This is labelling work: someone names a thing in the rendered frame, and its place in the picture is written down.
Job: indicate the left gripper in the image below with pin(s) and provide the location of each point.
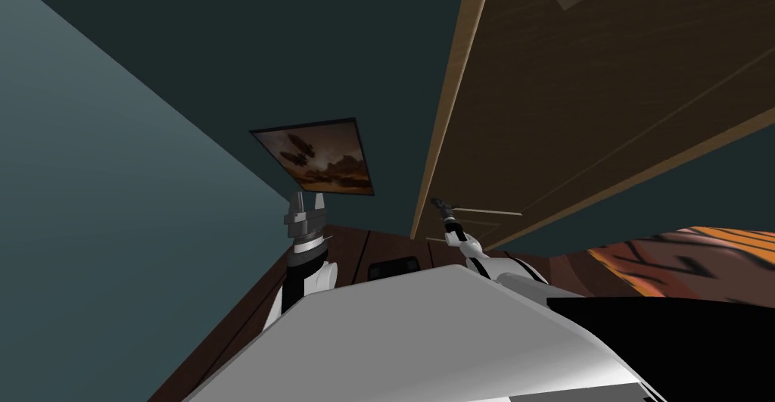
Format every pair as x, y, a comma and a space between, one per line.
306, 223

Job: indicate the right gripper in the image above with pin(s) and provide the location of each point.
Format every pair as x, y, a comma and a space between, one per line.
442, 207

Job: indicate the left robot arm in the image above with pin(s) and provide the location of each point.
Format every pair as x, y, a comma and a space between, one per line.
306, 275

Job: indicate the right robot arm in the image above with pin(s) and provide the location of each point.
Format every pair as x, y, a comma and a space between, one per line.
666, 341

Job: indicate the framed brown landscape picture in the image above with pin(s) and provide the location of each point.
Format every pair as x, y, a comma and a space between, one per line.
321, 160

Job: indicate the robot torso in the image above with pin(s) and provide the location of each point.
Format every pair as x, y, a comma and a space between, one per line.
412, 341

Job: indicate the brown wooden door leaf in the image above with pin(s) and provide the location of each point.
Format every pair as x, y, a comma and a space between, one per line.
575, 87

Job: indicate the orange black patterned rug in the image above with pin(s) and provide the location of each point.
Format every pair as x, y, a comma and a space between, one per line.
690, 263

